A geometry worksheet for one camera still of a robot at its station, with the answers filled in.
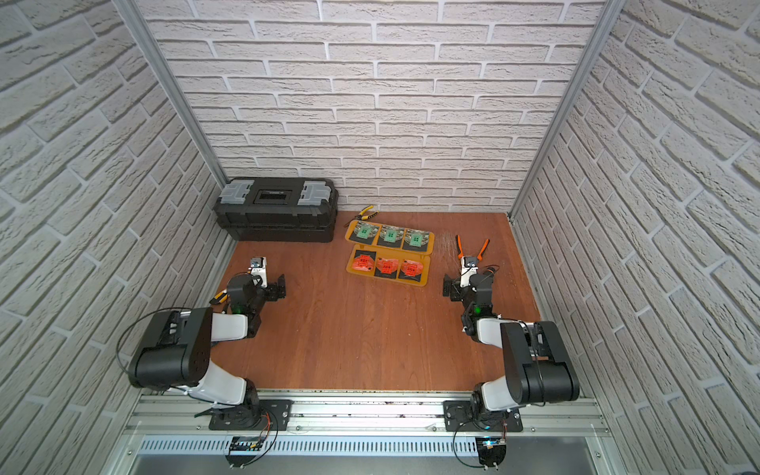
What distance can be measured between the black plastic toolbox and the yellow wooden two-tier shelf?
0.14 metres

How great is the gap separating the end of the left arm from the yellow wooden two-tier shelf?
0.24m

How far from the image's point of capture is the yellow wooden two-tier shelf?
94 centimetres

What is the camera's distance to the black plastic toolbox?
997 millimetres
